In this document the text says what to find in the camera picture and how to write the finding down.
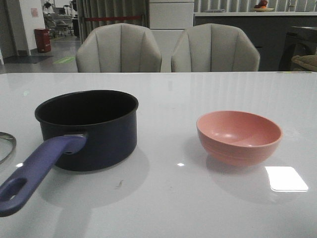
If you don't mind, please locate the pink bowl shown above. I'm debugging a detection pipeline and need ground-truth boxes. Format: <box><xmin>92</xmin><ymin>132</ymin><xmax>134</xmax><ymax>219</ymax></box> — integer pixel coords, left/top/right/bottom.
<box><xmin>196</xmin><ymin>111</ymin><xmax>283</xmax><ymax>167</ymax></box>

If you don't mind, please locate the glass lid blue knob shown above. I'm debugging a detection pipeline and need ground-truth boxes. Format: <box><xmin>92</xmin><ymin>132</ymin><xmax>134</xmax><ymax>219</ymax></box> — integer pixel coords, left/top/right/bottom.
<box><xmin>0</xmin><ymin>132</ymin><xmax>16</xmax><ymax>164</ymax></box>

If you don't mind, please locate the dark blue saucepan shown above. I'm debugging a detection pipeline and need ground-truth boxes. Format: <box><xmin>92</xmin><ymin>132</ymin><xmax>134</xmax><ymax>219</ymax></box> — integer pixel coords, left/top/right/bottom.
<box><xmin>0</xmin><ymin>90</ymin><xmax>139</xmax><ymax>217</ymax></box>

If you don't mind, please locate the left beige chair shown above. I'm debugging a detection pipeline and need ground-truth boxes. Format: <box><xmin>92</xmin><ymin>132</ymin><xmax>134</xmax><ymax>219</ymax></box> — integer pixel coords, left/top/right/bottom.
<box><xmin>76</xmin><ymin>23</ymin><xmax>162</xmax><ymax>73</ymax></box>

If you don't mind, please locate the beige chair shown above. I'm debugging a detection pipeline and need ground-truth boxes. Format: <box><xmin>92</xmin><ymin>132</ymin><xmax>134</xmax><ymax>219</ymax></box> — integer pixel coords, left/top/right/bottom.
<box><xmin>76</xmin><ymin>23</ymin><xmax>162</xmax><ymax>73</ymax></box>
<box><xmin>171</xmin><ymin>23</ymin><xmax>260</xmax><ymax>72</ymax></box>

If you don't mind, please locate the right beige chair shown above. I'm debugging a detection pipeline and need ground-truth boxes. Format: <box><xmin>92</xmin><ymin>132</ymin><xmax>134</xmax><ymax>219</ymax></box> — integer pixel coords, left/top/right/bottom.
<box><xmin>171</xmin><ymin>23</ymin><xmax>260</xmax><ymax>72</ymax></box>

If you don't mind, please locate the white drawer cabinet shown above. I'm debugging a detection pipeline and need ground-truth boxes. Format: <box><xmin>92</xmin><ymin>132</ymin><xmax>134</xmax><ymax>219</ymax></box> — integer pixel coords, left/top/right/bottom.
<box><xmin>149</xmin><ymin>0</ymin><xmax>194</xmax><ymax>72</ymax></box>

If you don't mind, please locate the red barrier belt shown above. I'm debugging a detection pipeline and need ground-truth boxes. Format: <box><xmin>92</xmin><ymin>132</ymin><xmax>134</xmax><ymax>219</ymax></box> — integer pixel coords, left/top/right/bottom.
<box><xmin>84</xmin><ymin>15</ymin><xmax>144</xmax><ymax>22</ymax></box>

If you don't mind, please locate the dark grey counter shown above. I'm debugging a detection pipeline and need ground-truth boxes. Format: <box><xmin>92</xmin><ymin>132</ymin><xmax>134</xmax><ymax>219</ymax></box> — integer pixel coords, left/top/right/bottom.
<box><xmin>193</xmin><ymin>11</ymin><xmax>317</xmax><ymax>72</ymax></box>

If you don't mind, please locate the red trash bin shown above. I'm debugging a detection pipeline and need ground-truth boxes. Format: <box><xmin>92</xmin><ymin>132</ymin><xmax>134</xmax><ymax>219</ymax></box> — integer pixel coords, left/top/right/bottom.
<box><xmin>34</xmin><ymin>28</ymin><xmax>51</xmax><ymax>53</ymax></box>

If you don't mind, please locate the fruit plate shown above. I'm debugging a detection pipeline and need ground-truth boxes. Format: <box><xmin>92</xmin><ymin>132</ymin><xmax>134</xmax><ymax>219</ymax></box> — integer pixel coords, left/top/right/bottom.
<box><xmin>253</xmin><ymin>0</ymin><xmax>274</xmax><ymax>12</ymax></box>

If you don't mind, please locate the olive cushion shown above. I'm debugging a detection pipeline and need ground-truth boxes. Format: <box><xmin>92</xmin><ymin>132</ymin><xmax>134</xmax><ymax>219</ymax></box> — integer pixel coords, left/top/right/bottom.
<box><xmin>291</xmin><ymin>55</ymin><xmax>317</xmax><ymax>72</ymax></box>

